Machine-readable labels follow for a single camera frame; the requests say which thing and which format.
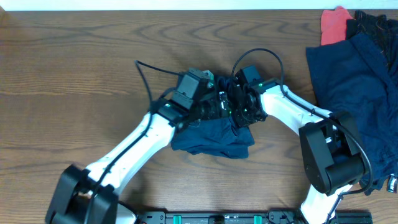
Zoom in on dark blue denim shorts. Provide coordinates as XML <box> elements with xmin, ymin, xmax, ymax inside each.
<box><xmin>171</xmin><ymin>118</ymin><xmax>254</xmax><ymax>159</ymax></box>

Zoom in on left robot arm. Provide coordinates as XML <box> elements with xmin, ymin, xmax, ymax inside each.
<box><xmin>45</xmin><ymin>91</ymin><xmax>231</xmax><ymax>223</ymax></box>

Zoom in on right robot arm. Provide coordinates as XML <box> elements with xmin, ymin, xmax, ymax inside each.
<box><xmin>228</xmin><ymin>78</ymin><xmax>373</xmax><ymax>223</ymax></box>

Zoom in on dark blue garment in pile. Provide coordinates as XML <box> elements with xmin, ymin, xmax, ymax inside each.
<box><xmin>306</xmin><ymin>34</ymin><xmax>397</xmax><ymax>195</ymax></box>

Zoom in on red garment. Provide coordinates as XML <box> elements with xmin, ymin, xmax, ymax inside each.
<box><xmin>320</xmin><ymin>6</ymin><xmax>353</xmax><ymax>45</ymax></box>

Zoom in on black knit garment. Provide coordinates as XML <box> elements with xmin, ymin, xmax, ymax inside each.
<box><xmin>346</xmin><ymin>10</ymin><xmax>397</xmax><ymax>67</ymax></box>

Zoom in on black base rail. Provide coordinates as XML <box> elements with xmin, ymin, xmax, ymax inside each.
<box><xmin>133</xmin><ymin>210</ymin><xmax>374</xmax><ymax>224</ymax></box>

